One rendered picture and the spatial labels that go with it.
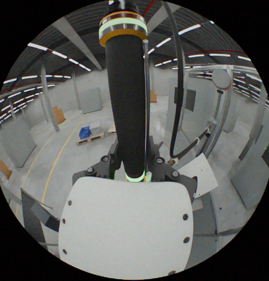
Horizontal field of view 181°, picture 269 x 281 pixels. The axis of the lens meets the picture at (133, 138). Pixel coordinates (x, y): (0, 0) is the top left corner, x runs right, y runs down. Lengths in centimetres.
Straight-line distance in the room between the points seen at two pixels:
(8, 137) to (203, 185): 654
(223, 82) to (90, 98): 746
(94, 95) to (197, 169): 735
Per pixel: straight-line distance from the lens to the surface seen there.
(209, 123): 64
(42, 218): 85
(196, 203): 105
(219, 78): 74
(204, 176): 59
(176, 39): 16
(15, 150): 620
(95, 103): 747
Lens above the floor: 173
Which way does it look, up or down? 36 degrees down
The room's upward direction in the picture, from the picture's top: 4 degrees counter-clockwise
